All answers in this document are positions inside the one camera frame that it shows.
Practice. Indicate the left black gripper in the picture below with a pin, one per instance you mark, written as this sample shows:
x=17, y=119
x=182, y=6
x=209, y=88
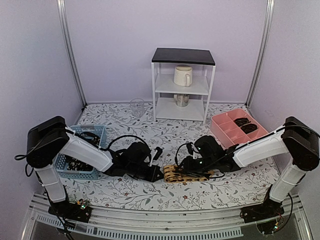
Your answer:
x=152, y=178

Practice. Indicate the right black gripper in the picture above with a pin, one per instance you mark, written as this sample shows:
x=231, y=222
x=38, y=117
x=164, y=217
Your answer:
x=189, y=168

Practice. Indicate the yellow beetle-print tie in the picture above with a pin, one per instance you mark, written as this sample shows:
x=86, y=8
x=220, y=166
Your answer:
x=172, y=175

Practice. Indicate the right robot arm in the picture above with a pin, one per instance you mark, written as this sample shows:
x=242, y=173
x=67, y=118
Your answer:
x=293, y=137

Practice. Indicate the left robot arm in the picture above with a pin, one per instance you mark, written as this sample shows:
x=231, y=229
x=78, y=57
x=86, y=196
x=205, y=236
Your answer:
x=53, y=137

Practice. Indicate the floral table mat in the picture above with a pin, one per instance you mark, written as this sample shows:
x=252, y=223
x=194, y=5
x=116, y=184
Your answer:
x=243, y=187

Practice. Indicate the pink divided organizer tray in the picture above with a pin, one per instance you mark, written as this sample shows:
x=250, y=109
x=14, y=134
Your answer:
x=228, y=133

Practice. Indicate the clear glass cup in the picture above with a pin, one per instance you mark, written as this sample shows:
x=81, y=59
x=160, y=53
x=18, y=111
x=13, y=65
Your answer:
x=137, y=106

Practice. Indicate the rolled black tie in tray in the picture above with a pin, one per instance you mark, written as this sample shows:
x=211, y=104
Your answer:
x=249, y=128

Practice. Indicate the black white-patterned tie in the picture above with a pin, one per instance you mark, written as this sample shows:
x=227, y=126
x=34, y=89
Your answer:
x=79, y=166

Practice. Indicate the white shelf with black top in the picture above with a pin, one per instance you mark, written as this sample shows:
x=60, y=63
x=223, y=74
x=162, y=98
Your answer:
x=163, y=64

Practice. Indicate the cream ceramic mug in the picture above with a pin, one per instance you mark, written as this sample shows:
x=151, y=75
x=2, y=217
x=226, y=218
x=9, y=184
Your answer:
x=183, y=75

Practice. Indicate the blue plastic basket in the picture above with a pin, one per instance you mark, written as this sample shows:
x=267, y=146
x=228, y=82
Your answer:
x=95, y=134

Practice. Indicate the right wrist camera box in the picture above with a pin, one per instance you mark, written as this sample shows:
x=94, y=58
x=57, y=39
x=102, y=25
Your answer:
x=190, y=149

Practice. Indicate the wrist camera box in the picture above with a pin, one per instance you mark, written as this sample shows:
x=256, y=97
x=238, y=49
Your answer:
x=190, y=149
x=155, y=154

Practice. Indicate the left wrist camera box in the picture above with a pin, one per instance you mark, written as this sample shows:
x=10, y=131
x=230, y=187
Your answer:
x=155, y=154

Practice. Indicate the front aluminium rail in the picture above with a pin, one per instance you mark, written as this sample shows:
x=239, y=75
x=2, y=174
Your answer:
x=126, y=224

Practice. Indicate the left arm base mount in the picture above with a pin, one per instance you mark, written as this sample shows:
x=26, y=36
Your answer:
x=70, y=211

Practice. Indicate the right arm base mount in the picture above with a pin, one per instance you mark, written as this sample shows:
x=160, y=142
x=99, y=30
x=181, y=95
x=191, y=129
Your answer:
x=267, y=209

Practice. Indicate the right aluminium frame post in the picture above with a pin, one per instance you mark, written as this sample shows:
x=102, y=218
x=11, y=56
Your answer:
x=268, y=18

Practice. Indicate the aluminium frame post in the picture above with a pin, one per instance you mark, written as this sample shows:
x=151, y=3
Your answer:
x=268, y=18
x=69, y=50

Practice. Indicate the left aluminium frame post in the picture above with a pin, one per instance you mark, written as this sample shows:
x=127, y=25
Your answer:
x=69, y=50

